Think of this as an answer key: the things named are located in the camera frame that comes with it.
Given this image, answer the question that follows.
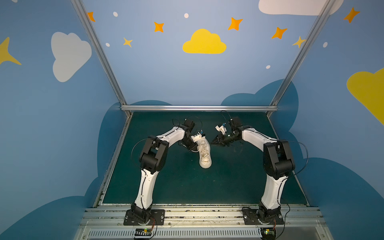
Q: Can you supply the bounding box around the white knit sneaker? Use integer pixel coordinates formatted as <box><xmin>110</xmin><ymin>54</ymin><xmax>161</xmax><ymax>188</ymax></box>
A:
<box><xmin>197</xmin><ymin>137</ymin><xmax>212</xmax><ymax>169</ymax></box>

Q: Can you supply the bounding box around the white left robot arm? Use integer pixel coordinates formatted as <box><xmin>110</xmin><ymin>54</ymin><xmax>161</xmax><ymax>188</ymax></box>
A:
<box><xmin>130</xmin><ymin>120</ymin><xmax>197</xmax><ymax>224</ymax></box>

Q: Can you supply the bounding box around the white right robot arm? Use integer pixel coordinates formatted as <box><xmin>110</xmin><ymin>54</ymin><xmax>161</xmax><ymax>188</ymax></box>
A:
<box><xmin>211</xmin><ymin>117</ymin><xmax>296</xmax><ymax>225</ymax></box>

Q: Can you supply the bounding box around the left green circuit board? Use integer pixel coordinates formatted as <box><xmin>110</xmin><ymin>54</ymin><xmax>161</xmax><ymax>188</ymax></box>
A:
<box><xmin>134</xmin><ymin>228</ymin><xmax>153</xmax><ymax>240</ymax></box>

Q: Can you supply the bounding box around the green circuit board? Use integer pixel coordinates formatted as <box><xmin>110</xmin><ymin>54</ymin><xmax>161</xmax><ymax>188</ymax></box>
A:
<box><xmin>134</xmin><ymin>228</ymin><xmax>153</xmax><ymax>240</ymax></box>
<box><xmin>261</xmin><ymin>228</ymin><xmax>277</xmax><ymax>240</ymax></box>

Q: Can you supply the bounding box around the right green circuit board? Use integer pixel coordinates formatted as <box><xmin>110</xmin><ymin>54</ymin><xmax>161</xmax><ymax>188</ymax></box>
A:
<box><xmin>261</xmin><ymin>228</ymin><xmax>277</xmax><ymax>240</ymax></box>

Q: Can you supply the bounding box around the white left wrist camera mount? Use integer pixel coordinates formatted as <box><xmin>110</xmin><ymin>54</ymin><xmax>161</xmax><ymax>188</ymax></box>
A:
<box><xmin>191</xmin><ymin>132</ymin><xmax>206</xmax><ymax>143</ymax></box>

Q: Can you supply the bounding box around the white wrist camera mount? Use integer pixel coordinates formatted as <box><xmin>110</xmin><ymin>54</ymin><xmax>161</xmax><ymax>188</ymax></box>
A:
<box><xmin>215</xmin><ymin>123</ymin><xmax>227</xmax><ymax>135</ymax></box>
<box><xmin>191</xmin><ymin>132</ymin><xmax>206</xmax><ymax>143</ymax></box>

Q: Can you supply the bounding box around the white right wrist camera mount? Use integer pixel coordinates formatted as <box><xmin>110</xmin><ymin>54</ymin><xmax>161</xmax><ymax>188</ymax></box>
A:
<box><xmin>215</xmin><ymin>123</ymin><xmax>227</xmax><ymax>135</ymax></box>

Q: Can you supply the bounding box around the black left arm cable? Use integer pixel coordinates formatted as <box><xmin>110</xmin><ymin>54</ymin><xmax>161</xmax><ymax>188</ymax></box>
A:
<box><xmin>130</xmin><ymin>137</ymin><xmax>151</xmax><ymax>169</ymax></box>

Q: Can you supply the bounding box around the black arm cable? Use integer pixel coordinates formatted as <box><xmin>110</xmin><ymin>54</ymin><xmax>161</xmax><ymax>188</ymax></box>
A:
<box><xmin>130</xmin><ymin>137</ymin><xmax>151</xmax><ymax>169</ymax></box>
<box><xmin>284</xmin><ymin>140</ymin><xmax>309</xmax><ymax>178</ymax></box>

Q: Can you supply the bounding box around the rear horizontal aluminium frame bar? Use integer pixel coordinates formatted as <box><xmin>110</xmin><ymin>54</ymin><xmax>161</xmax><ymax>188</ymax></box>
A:
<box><xmin>121</xmin><ymin>105</ymin><xmax>278</xmax><ymax>112</ymax></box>

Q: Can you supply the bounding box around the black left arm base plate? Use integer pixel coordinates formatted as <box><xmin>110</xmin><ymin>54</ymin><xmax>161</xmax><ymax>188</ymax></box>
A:
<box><xmin>123</xmin><ymin>210</ymin><xmax>165</xmax><ymax>226</ymax></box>

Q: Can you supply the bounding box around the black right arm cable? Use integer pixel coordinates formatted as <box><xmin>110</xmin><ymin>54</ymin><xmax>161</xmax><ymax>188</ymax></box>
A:
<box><xmin>284</xmin><ymin>140</ymin><xmax>309</xmax><ymax>178</ymax></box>

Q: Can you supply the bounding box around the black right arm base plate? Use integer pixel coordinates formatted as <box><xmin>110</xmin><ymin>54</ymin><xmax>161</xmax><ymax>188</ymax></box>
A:
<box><xmin>242</xmin><ymin>207</ymin><xmax>285</xmax><ymax>225</ymax></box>

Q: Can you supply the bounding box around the left side aluminium table rail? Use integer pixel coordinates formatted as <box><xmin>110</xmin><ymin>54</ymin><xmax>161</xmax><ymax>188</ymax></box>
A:
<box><xmin>92</xmin><ymin>114</ymin><xmax>133</xmax><ymax>208</ymax></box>

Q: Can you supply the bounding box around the front aluminium rail platform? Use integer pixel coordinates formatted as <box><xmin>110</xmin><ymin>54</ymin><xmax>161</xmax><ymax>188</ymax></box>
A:
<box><xmin>74</xmin><ymin>205</ymin><xmax>333</xmax><ymax>240</ymax></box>

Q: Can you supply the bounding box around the left rear aluminium frame post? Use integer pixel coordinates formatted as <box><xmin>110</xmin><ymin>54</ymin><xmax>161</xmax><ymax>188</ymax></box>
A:
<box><xmin>71</xmin><ymin>0</ymin><xmax>127</xmax><ymax>108</ymax></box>

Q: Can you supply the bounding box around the aluminium frame post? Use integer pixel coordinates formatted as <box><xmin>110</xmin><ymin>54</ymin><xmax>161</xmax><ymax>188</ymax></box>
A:
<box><xmin>71</xmin><ymin>0</ymin><xmax>127</xmax><ymax>108</ymax></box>
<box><xmin>267</xmin><ymin>0</ymin><xmax>337</xmax><ymax>118</ymax></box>

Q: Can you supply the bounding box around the right rear aluminium frame post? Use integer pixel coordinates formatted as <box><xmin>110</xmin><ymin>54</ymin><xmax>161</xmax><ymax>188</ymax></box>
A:
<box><xmin>267</xmin><ymin>0</ymin><xmax>337</xmax><ymax>118</ymax></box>

